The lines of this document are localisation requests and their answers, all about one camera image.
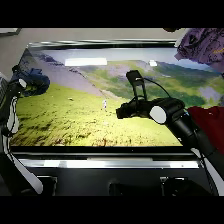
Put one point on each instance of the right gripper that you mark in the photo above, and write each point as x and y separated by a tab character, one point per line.
130	110

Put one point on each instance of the blue shirt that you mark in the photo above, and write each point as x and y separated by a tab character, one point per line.
37	77

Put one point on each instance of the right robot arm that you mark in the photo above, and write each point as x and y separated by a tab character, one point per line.
186	128

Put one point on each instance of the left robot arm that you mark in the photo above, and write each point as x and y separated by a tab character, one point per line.
10	110

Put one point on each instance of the red garment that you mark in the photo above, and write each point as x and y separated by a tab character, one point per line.
210	125

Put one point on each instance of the purple garment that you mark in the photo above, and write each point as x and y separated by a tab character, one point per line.
203	45

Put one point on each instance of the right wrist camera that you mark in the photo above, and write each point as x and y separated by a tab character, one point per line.
133	76

